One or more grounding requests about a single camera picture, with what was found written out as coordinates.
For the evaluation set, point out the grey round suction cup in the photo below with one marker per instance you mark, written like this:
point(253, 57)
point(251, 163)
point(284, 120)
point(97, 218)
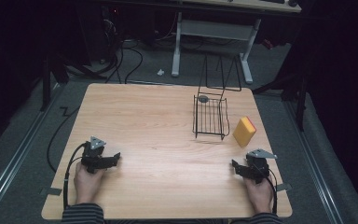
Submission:
point(203, 99)

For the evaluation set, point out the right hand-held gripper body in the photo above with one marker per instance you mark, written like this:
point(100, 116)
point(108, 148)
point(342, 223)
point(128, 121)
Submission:
point(257, 165)

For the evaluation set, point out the person's left hand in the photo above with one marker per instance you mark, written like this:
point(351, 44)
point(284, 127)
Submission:
point(87, 185)

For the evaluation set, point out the white frame desk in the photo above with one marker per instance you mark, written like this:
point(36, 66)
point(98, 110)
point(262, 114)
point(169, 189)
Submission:
point(214, 29)

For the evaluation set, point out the yellow sponge with red side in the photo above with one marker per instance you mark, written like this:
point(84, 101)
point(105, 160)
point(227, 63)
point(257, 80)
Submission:
point(244, 132)

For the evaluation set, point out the grey tape piece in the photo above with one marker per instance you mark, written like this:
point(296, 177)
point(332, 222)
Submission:
point(284, 187)
point(53, 191)

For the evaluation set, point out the person's right hand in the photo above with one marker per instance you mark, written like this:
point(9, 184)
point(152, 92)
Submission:
point(259, 194)

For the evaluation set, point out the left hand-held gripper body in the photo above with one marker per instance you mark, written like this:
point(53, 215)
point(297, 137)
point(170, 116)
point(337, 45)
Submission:
point(92, 154)

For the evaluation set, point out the metal floor rail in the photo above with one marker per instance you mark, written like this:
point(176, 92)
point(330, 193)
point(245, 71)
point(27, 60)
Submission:
point(313, 161)
point(15, 155)

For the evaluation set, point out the black metal stand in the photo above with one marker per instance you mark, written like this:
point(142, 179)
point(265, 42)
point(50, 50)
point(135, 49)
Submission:
point(295, 90)
point(51, 77)

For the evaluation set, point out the white paper scrap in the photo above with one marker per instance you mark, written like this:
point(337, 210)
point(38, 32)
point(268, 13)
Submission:
point(160, 72)

